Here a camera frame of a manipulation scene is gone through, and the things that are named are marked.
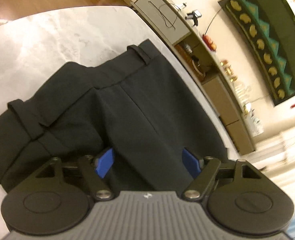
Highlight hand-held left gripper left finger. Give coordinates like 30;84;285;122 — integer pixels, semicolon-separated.
27;148;115;201

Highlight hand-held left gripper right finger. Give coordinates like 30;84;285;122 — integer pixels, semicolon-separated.
182;148;268;201

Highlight black pants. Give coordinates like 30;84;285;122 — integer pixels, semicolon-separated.
0;39;229;193

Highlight white organiser box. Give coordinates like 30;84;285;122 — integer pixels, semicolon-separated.
245;112;264;137

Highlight white standing air conditioner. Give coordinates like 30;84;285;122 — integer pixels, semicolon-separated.
256;137;288;171

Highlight tray of clear glasses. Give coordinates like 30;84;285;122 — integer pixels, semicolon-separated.
234;82;251;104

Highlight brown storage box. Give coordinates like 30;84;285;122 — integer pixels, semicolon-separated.
175;42;206;81

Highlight plate of fruit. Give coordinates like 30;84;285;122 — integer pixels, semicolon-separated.
202;32;217;53

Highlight long television cabinet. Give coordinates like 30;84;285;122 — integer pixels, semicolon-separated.
131;0;256;155

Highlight black device with screen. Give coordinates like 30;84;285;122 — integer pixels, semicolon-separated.
185;9;202;27

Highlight black and white cable bundle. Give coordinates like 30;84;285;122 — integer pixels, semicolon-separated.
191;55;206;77

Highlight black television cable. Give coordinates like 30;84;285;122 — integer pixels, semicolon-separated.
250;94;273;103
205;6;223;34

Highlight black cable on cabinet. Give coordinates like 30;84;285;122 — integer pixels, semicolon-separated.
149;1;181;29

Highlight wall-mounted television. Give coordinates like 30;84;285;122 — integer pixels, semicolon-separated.
218;0;295;107

